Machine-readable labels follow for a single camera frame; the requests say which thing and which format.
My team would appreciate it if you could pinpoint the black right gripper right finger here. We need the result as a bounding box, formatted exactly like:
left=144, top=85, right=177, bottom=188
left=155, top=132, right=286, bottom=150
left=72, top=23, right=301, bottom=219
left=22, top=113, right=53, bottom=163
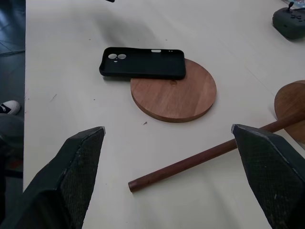
left=231, top=124, right=305, bottom=229

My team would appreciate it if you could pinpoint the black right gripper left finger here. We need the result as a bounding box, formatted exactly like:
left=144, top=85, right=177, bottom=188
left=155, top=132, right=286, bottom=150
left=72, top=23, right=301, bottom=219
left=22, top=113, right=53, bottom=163
left=9, top=126, right=106, bottom=229

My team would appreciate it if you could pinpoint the wooden rod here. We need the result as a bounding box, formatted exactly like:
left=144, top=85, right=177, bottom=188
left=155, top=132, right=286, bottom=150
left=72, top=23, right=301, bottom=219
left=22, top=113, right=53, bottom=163
left=128, top=80, right=305, bottom=194

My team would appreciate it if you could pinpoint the white and black sneaker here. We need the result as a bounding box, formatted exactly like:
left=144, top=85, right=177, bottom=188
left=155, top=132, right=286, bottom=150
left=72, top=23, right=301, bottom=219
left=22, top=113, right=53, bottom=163
left=0, top=100, right=21, bottom=116

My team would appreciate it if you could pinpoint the round wooden base disc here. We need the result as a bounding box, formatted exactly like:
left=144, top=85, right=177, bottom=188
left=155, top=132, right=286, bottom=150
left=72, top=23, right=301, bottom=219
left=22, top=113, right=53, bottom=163
left=130, top=58, right=217, bottom=124

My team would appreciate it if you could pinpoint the dark green remote controller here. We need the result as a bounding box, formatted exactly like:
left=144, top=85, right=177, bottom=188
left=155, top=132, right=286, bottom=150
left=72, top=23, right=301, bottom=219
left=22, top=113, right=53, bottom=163
left=272, top=1, right=305, bottom=42

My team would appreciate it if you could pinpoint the black phone case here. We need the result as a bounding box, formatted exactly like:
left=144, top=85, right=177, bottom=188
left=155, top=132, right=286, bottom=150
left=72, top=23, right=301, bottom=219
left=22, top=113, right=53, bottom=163
left=99, top=46, right=186, bottom=82

